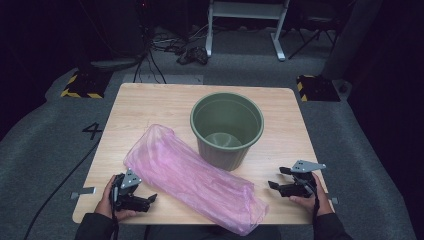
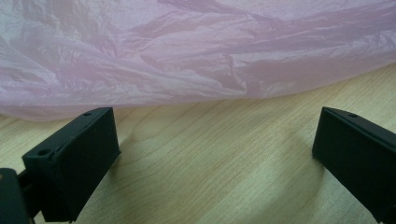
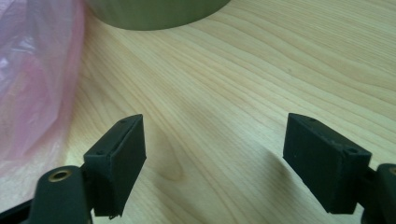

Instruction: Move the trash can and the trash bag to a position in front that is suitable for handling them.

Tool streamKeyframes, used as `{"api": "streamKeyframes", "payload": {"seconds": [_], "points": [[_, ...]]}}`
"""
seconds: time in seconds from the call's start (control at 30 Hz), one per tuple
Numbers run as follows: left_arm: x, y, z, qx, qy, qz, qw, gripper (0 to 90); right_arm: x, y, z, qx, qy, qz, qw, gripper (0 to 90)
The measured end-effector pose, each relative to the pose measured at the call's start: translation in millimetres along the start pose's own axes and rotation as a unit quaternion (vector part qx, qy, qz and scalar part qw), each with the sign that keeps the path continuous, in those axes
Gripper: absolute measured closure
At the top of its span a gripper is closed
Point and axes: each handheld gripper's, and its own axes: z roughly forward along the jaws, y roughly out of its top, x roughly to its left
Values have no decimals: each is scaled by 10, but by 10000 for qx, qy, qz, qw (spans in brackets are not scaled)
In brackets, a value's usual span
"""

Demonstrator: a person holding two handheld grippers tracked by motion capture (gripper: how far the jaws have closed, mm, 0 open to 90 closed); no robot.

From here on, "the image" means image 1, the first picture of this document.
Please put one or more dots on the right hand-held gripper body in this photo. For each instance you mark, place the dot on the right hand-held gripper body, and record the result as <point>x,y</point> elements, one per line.
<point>301,188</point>

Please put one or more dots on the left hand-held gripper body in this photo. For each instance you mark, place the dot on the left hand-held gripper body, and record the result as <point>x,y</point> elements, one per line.
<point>128,181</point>

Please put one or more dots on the pink plastic bag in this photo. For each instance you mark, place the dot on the pink plastic bag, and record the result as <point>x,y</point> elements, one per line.
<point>190,176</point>

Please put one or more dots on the green plastic bin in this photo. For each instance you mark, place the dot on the green plastic bin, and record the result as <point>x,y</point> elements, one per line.
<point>221,153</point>

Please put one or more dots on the person's right hand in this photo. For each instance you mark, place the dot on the person's right hand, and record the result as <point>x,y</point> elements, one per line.
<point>321,203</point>

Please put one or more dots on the person's left hand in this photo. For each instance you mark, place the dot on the person's left hand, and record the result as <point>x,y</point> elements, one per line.
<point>106,205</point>

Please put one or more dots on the black yellow striped base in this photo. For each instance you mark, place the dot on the black yellow striped base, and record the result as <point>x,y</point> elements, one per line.
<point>318,88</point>
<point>86,83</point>

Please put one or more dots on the grey flat stand base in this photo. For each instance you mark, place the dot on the grey flat stand base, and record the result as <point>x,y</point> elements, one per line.
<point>115,63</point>

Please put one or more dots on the dark crumpled floor object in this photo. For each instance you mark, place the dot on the dark crumpled floor object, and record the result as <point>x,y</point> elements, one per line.
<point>193,55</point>

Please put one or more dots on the grey pillar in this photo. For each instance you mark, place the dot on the grey pillar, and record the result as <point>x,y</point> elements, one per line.
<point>353,36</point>

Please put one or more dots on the black folding chair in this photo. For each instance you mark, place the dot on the black folding chair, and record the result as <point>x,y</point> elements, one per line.
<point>316,23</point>

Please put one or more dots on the white metal stand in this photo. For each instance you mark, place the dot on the white metal stand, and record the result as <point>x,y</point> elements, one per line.
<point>245,10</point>

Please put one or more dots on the grey table bracket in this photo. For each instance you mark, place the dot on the grey table bracket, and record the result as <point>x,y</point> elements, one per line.
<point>334,200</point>
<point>83,192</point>

